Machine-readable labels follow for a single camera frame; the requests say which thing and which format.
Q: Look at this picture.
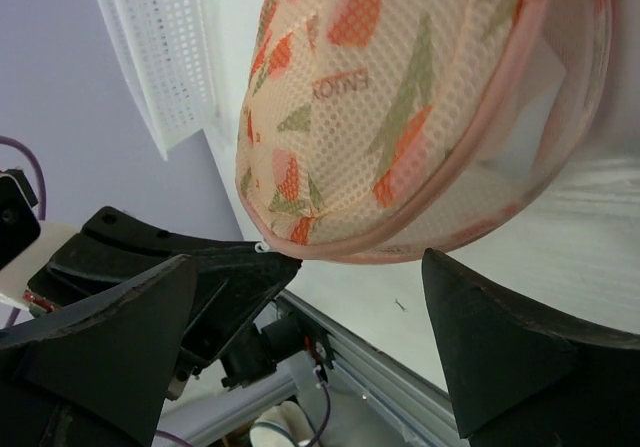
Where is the floral mesh laundry bag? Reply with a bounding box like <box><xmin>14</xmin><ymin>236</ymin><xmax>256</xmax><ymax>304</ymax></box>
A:
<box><xmin>236</xmin><ymin>0</ymin><xmax>618</xmax><ymax>264</ymax></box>

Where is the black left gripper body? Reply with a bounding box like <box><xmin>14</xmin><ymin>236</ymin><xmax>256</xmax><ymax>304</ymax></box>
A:
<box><xmin>166</xmin><ymin>315</ymin><xmax>295</xmax><ymax>400</ymax></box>

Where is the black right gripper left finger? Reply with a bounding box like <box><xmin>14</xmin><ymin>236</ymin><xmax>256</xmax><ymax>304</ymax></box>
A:
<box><xmin>1</xmin><ymin>256</ymin><xmax>197</xmax><ymax>446</ymax></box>

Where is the white perforated plastic basket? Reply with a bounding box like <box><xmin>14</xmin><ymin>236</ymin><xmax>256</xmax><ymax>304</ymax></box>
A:
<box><xmin>97</xmin><ymin>0</ymin><xmax>230</xmax><ymax>157</ymax></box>

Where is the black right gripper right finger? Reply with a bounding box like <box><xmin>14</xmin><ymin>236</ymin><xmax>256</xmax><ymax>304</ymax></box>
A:
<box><xmin>421</xmin><ymin>249</ymin><xmax>639</xmax><ymax>446</ymax></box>

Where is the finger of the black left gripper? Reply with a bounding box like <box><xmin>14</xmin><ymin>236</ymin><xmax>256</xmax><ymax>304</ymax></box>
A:
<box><xmin>47</xmin><ymin>207</ymin><xmax>302</xmax><ymax>362</ymax></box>

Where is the aluminium front rail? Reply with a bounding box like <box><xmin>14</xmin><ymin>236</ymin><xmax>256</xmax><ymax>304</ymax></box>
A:
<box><xmin>158</xmin><ymin>292</ymin><xmax>467</xmax><ymax>446</ymax></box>

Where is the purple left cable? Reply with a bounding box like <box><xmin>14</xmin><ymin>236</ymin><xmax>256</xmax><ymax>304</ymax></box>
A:
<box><xmin>0</xmin><ymin>135</ymin><xmax>47</xmax><ymax>218</ymax></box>

